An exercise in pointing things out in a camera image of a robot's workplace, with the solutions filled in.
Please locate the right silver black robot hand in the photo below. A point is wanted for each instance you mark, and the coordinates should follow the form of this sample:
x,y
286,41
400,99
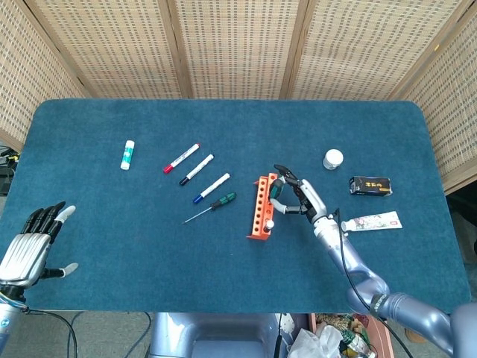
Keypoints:
x,y
311,197

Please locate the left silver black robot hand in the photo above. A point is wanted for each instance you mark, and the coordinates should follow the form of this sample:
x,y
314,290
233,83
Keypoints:
x,y
24,253

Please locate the thick-shaft green black screwdriver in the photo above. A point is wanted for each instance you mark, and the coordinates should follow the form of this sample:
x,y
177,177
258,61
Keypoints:
x,y
276,188

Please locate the black silver precision screwdriver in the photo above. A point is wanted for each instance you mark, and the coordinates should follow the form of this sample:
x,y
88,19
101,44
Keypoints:
x,y
269,225

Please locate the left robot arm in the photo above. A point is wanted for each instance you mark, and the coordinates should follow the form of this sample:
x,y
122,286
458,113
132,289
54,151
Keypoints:
x,y
7,320

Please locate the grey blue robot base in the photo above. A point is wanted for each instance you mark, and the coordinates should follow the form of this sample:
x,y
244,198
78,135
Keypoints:
x,y
220,335

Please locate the orange tool rack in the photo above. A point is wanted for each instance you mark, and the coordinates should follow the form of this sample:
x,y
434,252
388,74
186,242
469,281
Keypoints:
x,y
262,201

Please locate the white round jar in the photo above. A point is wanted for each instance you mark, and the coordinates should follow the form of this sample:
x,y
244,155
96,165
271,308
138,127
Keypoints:
x,y
332,158

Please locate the black cardboard box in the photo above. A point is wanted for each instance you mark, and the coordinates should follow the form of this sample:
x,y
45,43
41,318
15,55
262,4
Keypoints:
x,y
370,185

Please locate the white floral toothpaste tube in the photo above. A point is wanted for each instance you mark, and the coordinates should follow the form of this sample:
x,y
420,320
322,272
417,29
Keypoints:
x,y
372,221

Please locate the thin-shaft green black screwdriver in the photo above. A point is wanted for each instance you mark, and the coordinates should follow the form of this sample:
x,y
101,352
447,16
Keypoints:
x,y
223,199

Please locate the blue cap whiteboard marker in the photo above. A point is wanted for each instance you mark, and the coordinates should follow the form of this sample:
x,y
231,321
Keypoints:
x,y
211,187

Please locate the blue carpet table mat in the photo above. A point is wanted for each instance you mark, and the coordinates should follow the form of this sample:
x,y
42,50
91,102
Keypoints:
x,y
223,130

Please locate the black cap whiteboard marker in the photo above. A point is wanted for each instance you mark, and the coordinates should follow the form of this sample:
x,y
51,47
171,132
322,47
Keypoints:
x,y
196,169

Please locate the red cap whiteboard marker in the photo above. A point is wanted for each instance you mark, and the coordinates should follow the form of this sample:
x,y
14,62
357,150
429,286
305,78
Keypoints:
x,y
181,158

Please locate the white green glue stick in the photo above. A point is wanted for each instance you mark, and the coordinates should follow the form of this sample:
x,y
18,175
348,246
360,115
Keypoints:
x,y
127,155

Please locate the white plastic bag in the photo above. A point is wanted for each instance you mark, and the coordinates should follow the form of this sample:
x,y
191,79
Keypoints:
x,y
316,343

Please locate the pink storage box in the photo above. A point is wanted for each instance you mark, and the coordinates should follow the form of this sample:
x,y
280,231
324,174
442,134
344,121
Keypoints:
x,y
384,335

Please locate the woven wooden folding screen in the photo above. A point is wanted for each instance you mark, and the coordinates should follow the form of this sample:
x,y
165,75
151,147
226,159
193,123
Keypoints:
x,y
238,44

